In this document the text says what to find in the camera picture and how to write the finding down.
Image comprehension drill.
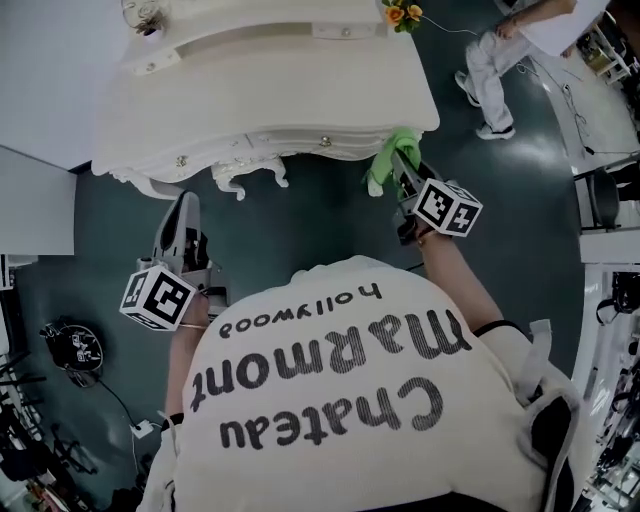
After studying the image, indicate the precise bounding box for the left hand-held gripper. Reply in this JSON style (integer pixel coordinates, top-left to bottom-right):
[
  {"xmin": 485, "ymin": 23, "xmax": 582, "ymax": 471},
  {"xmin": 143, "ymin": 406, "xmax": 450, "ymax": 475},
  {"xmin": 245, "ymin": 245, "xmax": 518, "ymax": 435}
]
[{"xmin": 118, "ymin": 191, "xmax": 232, "ymax": 333}]

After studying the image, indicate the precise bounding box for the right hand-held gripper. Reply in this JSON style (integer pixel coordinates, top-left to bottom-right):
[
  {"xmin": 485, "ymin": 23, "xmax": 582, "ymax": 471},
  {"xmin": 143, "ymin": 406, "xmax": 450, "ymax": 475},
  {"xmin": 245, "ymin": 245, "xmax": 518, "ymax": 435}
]
[{"xmin": 389, "ymin": 148, "xmax": 485, "ymax": 247}]

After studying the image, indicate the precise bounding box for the green cloth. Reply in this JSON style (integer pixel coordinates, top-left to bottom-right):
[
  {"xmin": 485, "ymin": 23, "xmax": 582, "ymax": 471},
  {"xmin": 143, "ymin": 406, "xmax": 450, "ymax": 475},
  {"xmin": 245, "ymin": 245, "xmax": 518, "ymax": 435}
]
[{"xmin": 362, "ymin": 127, "xmax": 422, "ymax": 199}]

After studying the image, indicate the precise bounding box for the person's right forearm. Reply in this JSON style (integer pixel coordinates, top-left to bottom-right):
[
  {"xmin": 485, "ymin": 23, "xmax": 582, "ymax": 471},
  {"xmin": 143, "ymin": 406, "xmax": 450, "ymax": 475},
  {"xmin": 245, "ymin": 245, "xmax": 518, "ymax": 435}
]
[{"xmin": 417, "ymin": 232, "xmax": 507, "ymax": 334}]

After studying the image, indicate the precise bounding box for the grey black shoulder bag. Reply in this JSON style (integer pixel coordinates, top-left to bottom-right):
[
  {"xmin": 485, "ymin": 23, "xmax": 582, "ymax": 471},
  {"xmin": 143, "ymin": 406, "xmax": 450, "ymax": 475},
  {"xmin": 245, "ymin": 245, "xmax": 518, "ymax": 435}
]
[{"xmin": 517, "ymin": 319, "xmax": 584, "ymax": 512}]

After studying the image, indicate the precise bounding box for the person's left forearm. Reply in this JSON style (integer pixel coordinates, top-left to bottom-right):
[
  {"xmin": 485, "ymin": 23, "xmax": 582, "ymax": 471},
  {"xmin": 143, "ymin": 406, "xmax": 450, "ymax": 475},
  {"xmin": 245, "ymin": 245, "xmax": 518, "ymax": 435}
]
[{"xmin": 167, "ymin": 293, "xmax": 210, "ymax": 419}]

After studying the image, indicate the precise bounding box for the white dressing table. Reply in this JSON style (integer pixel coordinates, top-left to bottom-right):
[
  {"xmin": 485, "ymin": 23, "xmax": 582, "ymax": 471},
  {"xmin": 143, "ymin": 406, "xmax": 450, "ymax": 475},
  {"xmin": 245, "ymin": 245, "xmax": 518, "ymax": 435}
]
[{"xmin": 91, "ymin": 0, "xmax": 441, "ymax": 199}]

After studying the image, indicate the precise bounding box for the white shelving partition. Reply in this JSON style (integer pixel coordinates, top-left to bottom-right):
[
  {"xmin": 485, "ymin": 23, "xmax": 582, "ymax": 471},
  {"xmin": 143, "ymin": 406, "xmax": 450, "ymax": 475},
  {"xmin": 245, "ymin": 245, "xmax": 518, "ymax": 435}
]
[{"xmin": 0, "ymin": 144, "xmax": 79, "ymax": 257}]

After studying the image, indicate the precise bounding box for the black round floor device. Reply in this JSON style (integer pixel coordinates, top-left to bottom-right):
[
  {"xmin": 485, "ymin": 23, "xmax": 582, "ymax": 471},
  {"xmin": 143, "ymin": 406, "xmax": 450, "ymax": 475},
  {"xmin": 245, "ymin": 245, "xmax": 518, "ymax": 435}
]
[{"xmin": 39, "ymin": 315, "xmax": 105, "ymax": 386}]

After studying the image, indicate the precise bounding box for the orange artificial flower bouquet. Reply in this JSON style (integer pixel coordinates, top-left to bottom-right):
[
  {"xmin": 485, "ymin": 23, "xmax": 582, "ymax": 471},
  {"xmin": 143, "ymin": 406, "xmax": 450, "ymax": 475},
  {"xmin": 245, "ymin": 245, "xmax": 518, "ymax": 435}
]
[{"xmin": 382, "ymin": 0, "xmax": 425, "ymax": 34}]

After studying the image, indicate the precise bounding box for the grey chair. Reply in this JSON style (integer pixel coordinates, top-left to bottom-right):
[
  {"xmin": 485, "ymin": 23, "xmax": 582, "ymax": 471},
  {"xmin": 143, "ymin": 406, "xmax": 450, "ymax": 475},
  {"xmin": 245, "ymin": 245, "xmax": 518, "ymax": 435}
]
[{"xmin": 574, "ymin": 167, "xmax": 622, "ymax": 232}]

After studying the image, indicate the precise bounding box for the small dried flower ornament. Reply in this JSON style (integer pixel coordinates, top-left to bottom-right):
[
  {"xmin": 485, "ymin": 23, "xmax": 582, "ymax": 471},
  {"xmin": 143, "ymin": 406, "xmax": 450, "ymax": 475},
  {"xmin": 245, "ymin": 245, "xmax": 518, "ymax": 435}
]
[{"xmin": 133, "ymin": 12, "xmax": 166, "ymax": 37}]

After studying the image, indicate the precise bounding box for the white desk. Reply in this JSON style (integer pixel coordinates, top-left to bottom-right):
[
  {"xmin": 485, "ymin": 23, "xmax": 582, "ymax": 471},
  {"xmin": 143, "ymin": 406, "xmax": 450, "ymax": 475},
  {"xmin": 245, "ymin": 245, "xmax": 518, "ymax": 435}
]
[{"xmin": 579, "ymin": 230, "xmax": 640, "ymax": 266}]

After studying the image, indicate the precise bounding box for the person's white printed shirt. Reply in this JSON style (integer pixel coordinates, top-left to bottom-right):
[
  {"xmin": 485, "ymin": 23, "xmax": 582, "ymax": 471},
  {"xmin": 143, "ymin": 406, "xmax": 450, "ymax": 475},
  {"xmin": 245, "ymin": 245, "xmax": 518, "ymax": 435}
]
[{"xmin": 142, "ymin": 254, "xmax": 584, "ymax": 512}]

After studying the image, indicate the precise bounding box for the long white floor cable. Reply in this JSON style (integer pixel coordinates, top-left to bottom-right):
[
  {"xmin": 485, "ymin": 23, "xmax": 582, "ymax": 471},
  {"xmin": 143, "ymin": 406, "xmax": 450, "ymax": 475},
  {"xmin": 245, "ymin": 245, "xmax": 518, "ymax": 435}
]
[{"xmin": 422, "ymin": 14, "xmax": 479, "ymax": 37}]

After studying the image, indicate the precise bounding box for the black floor cable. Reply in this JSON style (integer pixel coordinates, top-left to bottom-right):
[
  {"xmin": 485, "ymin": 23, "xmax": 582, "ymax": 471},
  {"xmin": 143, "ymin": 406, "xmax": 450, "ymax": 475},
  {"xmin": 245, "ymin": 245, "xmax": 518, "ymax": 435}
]
[{"xmin": 97, "ymin": 379, "xmax": 137, "ymax": 426}]

